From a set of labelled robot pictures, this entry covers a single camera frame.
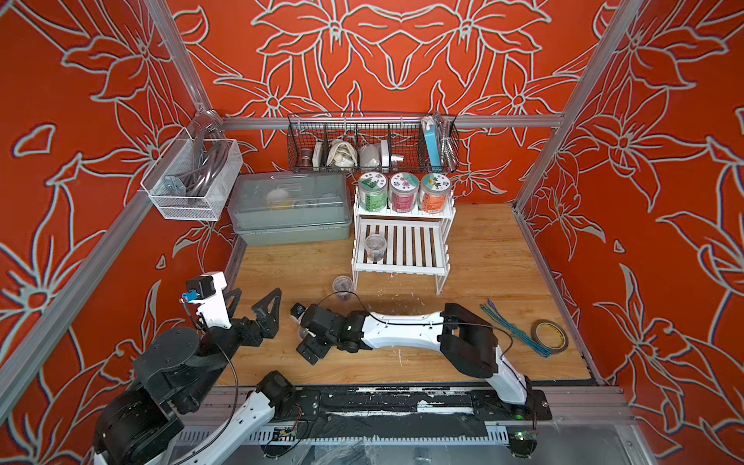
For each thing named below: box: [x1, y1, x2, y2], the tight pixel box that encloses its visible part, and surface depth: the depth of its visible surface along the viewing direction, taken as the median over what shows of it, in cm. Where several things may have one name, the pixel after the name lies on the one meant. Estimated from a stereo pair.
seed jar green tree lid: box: [358, 170, 389, 213], surface depth 79 cm
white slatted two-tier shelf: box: [351, 191, 457, 296], surface depth 91 cm
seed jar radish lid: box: [420, 172, 452, 216], surface depth 78 cm
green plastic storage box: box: [227, 170, 352, 247], surface depth 100 cm
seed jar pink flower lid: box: [389, 171, 420, 215], surface depth 79 cm
